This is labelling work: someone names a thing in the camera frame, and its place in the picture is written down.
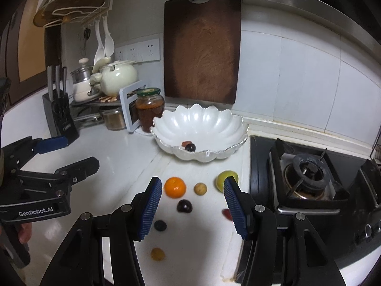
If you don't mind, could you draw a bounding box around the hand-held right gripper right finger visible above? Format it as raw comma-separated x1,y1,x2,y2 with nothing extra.
223,176,343,286

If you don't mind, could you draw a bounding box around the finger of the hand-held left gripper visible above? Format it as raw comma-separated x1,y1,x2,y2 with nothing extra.
0,135,69,185
16,156,100,199

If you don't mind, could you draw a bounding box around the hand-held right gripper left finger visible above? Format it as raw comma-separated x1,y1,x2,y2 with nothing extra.
40,176,163,286

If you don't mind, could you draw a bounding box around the orange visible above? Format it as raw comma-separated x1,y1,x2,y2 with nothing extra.
164,177,187,199

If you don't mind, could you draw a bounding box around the dark purple plum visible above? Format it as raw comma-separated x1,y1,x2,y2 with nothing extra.
177,199,193,214

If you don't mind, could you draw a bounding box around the white scalloped bowl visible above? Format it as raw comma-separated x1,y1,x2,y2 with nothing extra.
150,104,249,163

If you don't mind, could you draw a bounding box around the person's left hand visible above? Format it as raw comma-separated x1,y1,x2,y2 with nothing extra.
16,223,33,245

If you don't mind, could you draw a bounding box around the black knife block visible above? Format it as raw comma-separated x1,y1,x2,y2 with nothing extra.
42,89,79,143

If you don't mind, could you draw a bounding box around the green round fruit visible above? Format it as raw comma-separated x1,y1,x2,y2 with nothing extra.
216,170,239,193

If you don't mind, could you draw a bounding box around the small orange-yellow round fruit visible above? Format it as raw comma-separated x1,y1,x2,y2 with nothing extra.
150,247,165,262

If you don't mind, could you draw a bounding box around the metal counter shelf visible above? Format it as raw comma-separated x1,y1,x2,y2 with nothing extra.
70,95,122,126

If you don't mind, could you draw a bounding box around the small steel container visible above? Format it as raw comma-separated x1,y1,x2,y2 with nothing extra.
100,107,127,131

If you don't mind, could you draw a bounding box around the black pan support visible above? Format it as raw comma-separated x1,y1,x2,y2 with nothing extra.
350,158,381,209
269,138,350,209

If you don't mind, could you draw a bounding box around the gas burner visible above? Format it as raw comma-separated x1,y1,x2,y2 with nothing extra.
284,153,331,200

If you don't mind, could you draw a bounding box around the glass jar with green lid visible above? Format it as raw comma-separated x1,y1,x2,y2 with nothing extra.
135,87,165,133

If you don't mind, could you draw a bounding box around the cream ceramic teapot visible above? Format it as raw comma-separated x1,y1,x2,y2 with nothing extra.
90,60,139,96

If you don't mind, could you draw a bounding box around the brown wooden door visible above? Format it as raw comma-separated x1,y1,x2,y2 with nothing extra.
0,4,63,105

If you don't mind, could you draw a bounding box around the stove knob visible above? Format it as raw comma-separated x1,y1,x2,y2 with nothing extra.
359,223,376,240

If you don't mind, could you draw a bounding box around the round wooden board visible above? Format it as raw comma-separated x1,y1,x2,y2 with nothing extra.
33,0,105,28

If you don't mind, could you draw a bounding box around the brown wooden cutting board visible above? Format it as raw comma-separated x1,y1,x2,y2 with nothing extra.
164,0,241,105

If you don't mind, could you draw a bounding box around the white frame stand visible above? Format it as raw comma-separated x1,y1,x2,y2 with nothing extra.
119,81,148,133

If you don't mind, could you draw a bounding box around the white wall socket panel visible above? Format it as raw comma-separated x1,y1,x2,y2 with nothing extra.
115,38,160,63

